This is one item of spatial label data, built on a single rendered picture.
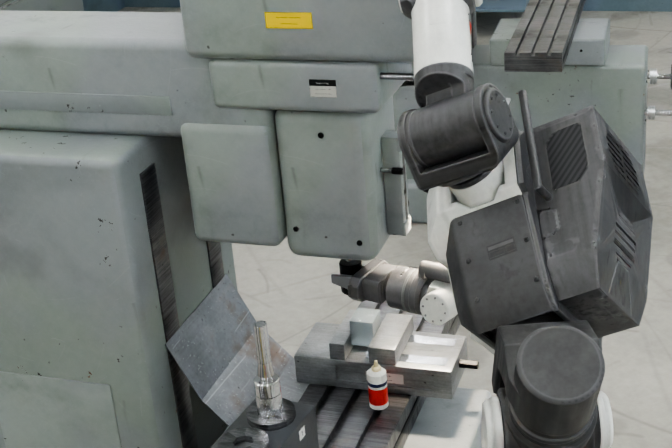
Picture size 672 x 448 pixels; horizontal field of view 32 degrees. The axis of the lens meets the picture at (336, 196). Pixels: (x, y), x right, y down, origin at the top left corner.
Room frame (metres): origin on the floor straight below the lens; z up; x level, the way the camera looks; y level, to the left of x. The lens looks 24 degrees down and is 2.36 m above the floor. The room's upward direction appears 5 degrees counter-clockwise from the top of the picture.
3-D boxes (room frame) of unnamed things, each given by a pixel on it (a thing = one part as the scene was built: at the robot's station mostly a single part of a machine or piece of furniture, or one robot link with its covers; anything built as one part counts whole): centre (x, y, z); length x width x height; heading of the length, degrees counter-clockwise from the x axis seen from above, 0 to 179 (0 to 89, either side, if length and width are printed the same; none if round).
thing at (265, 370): (1.82, 0.15, 1.28); 0.03 x 0.03 x 0.11
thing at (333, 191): (2.18, -0.01, 1.47); 0.21 x 0.19 x 0.32; 159
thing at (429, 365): (2.23, -0.07, 1.01); 0.35 x 0.15 x 0.11; 70
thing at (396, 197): (2.14, -0.12, 1.45); 0.04 x 0.04 x 0.21; 69
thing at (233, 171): (2.25, 0.16, 1.47); 0.24 x 0.19 x 0.26; 159
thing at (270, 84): (2.20, 0.02, 1.68); 0.34 x 0.24 x 0.10; 69
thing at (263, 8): (2.19, 0.00, 1.81); 0.47 x 0.26 x 0.16; 69
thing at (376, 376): (2.11, -0.05, 1.01); 0.04 x 0.04 x 0.11
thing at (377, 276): (2.13, -0.09, 1.23); 0.13 x 0.12 x 0.10; 144
